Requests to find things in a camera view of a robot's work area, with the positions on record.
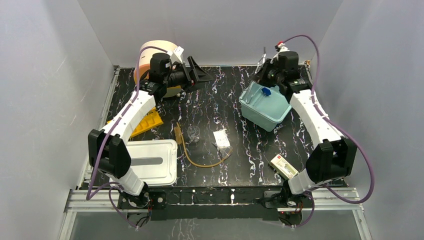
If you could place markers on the white paper packet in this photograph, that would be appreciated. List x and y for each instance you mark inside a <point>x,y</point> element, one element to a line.
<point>221,139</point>

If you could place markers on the brown test tube brush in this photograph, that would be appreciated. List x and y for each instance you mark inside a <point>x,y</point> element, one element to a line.
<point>178,135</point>

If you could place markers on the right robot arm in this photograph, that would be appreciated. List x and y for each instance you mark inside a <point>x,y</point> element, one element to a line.
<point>334,153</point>

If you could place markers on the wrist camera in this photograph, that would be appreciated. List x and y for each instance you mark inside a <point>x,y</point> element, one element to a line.
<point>280,47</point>
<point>176,55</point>

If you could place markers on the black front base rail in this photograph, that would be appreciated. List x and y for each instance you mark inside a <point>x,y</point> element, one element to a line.
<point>217,202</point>

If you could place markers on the white bin lid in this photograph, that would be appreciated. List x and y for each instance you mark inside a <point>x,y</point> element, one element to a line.
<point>154,161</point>

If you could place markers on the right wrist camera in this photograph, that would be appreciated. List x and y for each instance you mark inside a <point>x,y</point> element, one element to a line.
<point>280,47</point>

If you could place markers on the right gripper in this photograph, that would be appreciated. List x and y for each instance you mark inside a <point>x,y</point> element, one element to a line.
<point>261,74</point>

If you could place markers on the tan rubber tube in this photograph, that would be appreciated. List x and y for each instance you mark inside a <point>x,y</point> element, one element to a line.
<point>202,154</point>

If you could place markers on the teal plastic bin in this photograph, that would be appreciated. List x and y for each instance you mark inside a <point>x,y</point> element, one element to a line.
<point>264,111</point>

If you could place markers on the cream orange cylindrical container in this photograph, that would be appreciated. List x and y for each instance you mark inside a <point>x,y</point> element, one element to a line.
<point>153,69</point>

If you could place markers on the white red box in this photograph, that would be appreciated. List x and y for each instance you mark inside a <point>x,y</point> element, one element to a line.
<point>283,167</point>

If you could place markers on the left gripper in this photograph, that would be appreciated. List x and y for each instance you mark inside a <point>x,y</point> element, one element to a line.
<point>189,73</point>

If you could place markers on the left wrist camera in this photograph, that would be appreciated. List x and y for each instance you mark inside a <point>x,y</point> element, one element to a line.
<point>176,55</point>

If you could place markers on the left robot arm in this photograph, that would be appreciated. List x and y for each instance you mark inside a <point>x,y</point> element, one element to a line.
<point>107,147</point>

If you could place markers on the yellow test tube rack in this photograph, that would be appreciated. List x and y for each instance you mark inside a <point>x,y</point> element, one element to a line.
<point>147,123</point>

